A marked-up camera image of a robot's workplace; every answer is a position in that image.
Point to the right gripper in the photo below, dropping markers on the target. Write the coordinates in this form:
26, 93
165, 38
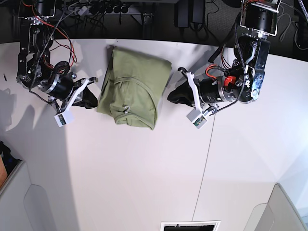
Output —
60, 90

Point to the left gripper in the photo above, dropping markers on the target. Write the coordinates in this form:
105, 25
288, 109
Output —
204, 94

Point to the green t-shirt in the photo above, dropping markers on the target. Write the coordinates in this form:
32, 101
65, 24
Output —
133, 85

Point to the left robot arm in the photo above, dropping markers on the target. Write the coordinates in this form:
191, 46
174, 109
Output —
237, 67

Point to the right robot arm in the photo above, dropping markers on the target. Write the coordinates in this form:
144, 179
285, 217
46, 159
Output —
37, 36

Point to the metal table leg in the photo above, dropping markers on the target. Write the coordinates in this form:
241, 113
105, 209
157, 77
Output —
147, 26

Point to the black power brick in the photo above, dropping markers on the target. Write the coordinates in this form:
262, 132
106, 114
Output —
188, 12

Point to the black multi-socket power strip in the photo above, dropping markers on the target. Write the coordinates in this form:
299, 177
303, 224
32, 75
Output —
97, 8

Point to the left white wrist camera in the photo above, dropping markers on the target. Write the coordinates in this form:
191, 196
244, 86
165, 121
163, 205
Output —
198, 118

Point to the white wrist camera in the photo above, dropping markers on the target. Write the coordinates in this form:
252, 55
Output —
198, 118
64, 118

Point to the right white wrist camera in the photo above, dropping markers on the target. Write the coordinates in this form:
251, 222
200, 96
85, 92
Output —
64, 118

